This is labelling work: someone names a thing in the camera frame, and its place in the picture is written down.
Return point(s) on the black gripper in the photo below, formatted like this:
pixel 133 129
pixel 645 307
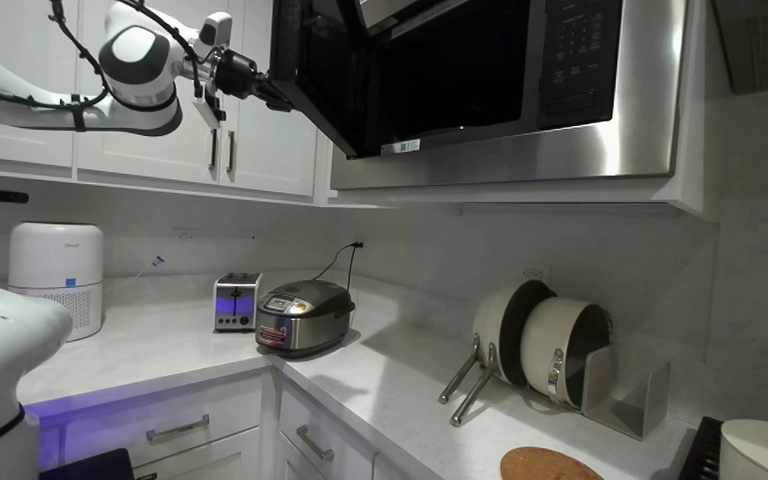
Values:
pixel 238 75

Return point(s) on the black glass microwave door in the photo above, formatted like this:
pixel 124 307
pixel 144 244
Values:
pixel 321 69

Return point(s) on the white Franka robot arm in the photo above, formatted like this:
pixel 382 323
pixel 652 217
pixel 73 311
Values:
pixel 138 67

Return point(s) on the stainless steel microwave body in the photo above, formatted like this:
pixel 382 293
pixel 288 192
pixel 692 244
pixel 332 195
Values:
pixel 578 133

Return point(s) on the white upper cabinet beside microwave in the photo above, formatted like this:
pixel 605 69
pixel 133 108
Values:
pixel 693 108

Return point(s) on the silver toaster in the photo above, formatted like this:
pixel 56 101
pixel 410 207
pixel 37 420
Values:
pixel 236 303

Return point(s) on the stainless steel rice cooker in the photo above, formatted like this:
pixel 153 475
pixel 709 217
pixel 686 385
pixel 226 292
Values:
pixel 304 320

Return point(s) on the white air purifier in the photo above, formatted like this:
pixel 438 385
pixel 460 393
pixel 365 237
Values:
pixel 54 275

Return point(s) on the white lower corner cabinet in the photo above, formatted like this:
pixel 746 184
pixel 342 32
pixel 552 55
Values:
pixel 225 417

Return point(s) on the cream frying pan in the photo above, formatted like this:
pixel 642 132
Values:
pixel 460 380
pixel 526 328

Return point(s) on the white lower cabinet with drawers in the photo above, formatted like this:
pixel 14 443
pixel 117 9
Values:
pixel 348 443

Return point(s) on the cream saucepan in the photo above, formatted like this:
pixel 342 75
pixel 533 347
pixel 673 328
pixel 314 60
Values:
pixel 546 355

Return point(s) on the round cork trivet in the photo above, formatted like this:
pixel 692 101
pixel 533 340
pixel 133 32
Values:
pixel 546 465

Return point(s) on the white plates in rack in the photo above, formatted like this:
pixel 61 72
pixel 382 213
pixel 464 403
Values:
pixel 624 400

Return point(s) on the black gas stove top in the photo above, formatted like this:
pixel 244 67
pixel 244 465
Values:
pixel 705 457

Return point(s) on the white pot with lid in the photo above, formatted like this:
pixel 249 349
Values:
pixel 758 453

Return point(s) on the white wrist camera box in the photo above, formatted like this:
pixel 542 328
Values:
pixel 213 28

